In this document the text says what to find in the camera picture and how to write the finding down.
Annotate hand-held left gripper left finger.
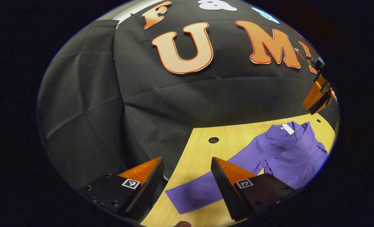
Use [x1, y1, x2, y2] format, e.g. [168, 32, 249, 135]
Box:
[78, 157, 165, 222]

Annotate purple shirt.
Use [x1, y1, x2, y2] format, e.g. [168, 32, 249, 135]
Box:
[165, 121, 328, 215]

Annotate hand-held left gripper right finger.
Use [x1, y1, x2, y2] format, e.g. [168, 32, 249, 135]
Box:
[211, 157, 296, 222]

